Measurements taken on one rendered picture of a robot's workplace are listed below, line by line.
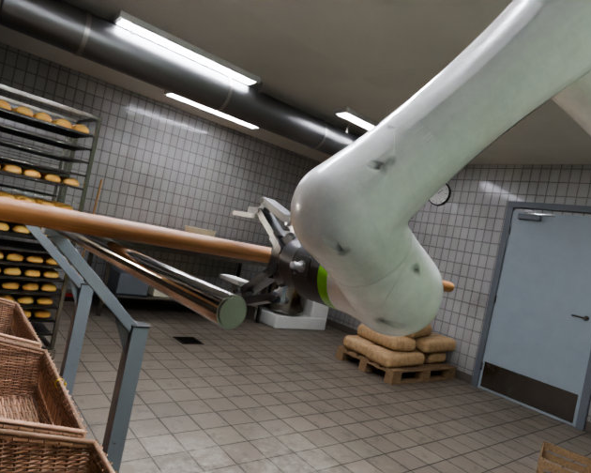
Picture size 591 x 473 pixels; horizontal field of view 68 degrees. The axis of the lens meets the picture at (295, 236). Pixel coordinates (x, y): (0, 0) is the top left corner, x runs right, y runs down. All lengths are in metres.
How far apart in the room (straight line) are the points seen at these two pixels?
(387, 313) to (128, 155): 5.55
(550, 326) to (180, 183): 4.71
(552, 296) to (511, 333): 0.59
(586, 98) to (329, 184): 0.46
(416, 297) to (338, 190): 0.15
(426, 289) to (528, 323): 4.91
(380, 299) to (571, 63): 0.30
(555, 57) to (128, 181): 5.62
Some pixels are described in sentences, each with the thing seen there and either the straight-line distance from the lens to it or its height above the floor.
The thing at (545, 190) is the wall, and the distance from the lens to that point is 5.55.
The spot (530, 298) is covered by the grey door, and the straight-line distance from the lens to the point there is 5.39.
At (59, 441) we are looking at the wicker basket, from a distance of 1.07.
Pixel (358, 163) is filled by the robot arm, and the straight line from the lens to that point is 0.42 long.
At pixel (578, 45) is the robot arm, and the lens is 0.53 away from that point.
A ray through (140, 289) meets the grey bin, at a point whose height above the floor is 0.30.
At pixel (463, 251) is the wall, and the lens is 5.80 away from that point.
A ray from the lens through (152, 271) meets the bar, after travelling 0.50.
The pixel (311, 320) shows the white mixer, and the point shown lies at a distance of 6.38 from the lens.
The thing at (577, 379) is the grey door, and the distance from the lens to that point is 5.27.
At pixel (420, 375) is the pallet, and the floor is 0.06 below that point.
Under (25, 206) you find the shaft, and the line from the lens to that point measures 0.66.
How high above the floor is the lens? 1.23
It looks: level
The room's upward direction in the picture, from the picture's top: 12 degrees clockwise
